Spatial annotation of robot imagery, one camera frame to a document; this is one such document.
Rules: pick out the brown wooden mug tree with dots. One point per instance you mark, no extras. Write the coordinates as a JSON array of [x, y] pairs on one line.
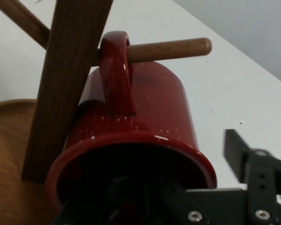
[[68, 70]]

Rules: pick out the red enamel mug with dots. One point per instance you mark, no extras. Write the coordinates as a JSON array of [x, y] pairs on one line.
[[159, 105]]

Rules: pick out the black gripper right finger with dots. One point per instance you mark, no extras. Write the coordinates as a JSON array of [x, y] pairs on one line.
[[260, 168]]

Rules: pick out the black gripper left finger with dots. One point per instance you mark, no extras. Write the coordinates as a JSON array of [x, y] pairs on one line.
[[168, 199]]

